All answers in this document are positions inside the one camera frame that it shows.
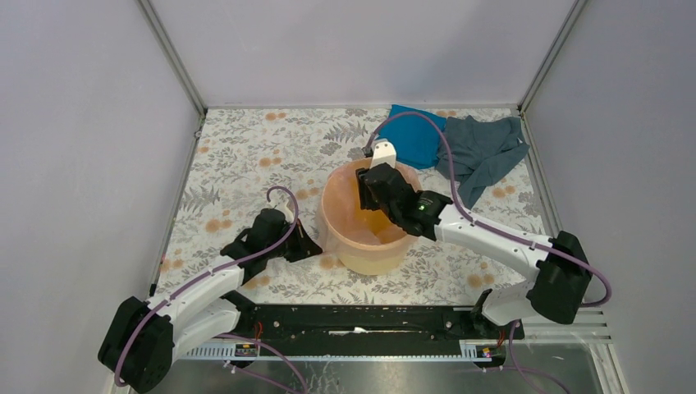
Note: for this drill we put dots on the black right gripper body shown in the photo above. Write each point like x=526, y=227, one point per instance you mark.
x=393, y=209

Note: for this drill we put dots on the yellow plastic trash bin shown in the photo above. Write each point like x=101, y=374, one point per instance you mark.
x=359, y=245

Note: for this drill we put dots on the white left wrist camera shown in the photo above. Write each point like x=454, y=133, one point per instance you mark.
x=284, y=206

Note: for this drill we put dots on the pink plastic trash bag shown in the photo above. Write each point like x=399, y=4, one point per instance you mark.
x=337, y=217

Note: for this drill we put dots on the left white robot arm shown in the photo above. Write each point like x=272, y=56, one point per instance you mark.
x=146, y=337

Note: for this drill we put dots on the floral patterned table mat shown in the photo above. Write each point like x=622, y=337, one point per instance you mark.
x=245, y=156

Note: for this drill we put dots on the blue folded cloth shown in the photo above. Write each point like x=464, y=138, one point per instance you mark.
x=413, y=136

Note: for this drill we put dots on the grey crumpled cloth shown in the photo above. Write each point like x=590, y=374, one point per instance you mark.
x=483, y=152

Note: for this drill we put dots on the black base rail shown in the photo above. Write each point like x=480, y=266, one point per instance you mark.
x=377, y=330

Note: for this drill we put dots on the aluminium corner frame post left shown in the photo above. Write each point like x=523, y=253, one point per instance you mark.
x=172, y=56

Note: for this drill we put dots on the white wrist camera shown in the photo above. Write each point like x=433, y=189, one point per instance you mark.
x=383, y=152
x=284, y=206

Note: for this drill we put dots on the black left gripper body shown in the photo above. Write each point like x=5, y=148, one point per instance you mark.
x=276, y=251

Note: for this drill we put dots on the aluminium corner frame post right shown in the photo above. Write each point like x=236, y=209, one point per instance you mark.
x=553, y=52

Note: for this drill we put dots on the aluminium corner frame post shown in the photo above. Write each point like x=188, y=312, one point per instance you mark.
x=172, y=56
x=553, y=52

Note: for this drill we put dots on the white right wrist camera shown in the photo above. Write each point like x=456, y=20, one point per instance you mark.
x=383, y=152

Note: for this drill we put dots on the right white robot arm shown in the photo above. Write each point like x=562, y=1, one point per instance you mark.
x=555, y=269

